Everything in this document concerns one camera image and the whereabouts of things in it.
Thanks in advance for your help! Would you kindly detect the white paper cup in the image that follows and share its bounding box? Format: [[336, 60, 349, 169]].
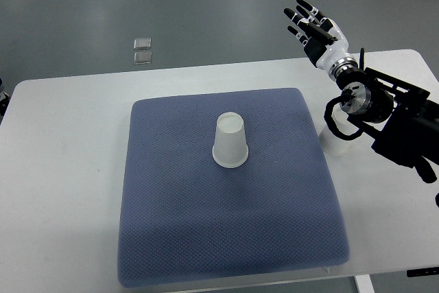
[[318, 106, 355, 156], [212, 112, 248, 168]]

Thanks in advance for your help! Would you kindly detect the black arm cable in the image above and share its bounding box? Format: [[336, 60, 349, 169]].
[[324, 97, 365, 142]]

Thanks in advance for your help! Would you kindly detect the black white object left edge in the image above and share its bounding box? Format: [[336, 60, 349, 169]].
[[0, 79, 10, 117]]

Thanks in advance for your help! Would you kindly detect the white paper cup on mat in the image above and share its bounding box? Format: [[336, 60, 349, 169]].
[[212, 112, 248, 168]]

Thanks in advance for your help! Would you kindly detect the white table leg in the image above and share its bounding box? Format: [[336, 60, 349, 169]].
[[354, 274, 375, 293]]

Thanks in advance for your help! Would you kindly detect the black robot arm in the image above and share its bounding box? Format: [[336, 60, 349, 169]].
[[324, 53, 438, 184]]

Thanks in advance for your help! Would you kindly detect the blue quilted mat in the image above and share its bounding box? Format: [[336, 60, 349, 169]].
[[118, 88, 349, 288]]

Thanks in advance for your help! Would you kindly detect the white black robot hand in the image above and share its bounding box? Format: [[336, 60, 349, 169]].
[[284, 0, 348, 71]]

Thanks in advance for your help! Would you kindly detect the upper metal floor plate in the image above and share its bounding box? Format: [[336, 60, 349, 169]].
[[133, 37, 152, 49]]

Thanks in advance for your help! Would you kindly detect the black table control panel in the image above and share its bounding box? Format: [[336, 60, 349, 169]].
[[406, 267, 439, 278]]

